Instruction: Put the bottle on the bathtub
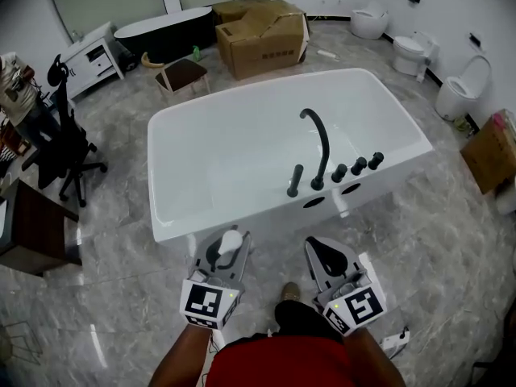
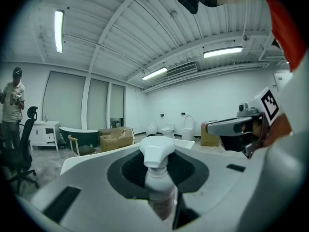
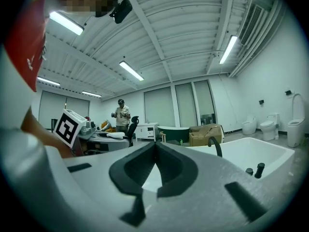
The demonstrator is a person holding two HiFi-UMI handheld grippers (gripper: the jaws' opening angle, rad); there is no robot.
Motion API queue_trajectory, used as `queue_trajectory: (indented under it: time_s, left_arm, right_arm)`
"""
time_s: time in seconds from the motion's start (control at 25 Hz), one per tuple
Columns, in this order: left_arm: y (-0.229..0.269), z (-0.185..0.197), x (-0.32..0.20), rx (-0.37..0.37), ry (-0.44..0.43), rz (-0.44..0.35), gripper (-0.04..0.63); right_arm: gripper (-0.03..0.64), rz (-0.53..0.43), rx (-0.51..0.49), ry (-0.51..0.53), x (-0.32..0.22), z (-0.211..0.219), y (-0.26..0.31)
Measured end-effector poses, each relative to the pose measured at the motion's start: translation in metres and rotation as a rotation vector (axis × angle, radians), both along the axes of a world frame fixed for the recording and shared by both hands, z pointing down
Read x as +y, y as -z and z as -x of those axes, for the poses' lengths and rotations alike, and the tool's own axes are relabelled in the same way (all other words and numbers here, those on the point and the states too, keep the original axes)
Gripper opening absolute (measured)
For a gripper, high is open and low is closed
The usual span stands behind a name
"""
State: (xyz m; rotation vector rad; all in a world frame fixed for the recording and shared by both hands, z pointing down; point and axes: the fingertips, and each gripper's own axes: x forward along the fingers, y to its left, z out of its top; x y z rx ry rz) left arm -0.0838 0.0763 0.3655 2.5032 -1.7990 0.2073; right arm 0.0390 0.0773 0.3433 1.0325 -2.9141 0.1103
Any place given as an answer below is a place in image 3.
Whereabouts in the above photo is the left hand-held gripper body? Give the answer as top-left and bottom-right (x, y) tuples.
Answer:
(53, 109), (97, 149)

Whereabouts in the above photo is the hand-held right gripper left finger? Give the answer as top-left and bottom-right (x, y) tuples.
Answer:
(63, 141), (157, 232)

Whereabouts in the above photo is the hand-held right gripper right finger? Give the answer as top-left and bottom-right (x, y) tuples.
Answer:
(144, 141), (290, 232)

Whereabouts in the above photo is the white bathtub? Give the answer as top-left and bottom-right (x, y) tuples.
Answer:
(142, 137), (295, 195)

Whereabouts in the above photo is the person's left forearm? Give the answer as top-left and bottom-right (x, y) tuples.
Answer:
(21, 107), (73, 159)

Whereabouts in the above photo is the dark freestanding bathtub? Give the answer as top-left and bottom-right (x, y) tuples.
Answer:
(157, 126), (190, 144)

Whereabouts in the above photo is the black curved faucet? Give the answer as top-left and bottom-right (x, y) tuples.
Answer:
(208, 136), (223, 158)

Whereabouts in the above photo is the long ceiling light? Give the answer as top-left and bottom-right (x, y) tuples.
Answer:
(219, 35), (239, 65)
(49, 11), (85, 36)
(119, 60), (145, 82)
(81, 90), (102, 98)
(36, 76), (61, 87)

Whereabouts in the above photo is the large cardboard box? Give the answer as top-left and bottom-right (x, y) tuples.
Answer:
(189, 123), (225, 147)

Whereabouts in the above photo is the black office chair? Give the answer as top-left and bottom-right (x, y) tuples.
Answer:
(123, 116), (140, 147)

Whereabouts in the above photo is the white cabinet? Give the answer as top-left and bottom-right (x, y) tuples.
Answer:
(135, 122), (159, 140)

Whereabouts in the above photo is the round white toilet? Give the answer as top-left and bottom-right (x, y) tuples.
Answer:
(241, 115), (257, 136)

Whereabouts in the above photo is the white window blind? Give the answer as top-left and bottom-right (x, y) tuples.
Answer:
(144, 87), (176, 128)
(174, 83), (198, 128)

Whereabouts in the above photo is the white toilet with tank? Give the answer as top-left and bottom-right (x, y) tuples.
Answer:
(259, 113), (281, 142)

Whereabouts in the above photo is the glass door with blind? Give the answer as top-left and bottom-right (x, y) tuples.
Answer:
(193, 80), (217, 126)

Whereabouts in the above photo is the person's red shirt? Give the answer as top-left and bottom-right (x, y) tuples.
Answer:
(4, 0), (49, 93)

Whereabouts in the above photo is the white toilet with raised lid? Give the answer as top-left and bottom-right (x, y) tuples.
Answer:
(287, 93), (306, 148)

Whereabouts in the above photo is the ceiling air vent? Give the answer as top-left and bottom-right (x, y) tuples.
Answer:
(238, 3), (264, 46)

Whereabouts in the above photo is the black head camera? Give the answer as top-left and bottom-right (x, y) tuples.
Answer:
(109, 0), (133, 24)

